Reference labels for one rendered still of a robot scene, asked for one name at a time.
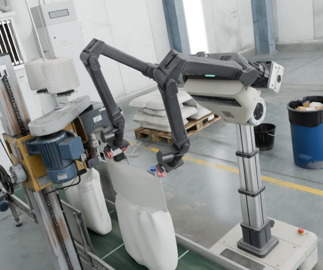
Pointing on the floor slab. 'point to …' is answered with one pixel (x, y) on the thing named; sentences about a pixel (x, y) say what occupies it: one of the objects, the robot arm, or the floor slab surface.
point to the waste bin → (313, 132)
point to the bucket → (264, 136)
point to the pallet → (156, 135)
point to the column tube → (6, 106)
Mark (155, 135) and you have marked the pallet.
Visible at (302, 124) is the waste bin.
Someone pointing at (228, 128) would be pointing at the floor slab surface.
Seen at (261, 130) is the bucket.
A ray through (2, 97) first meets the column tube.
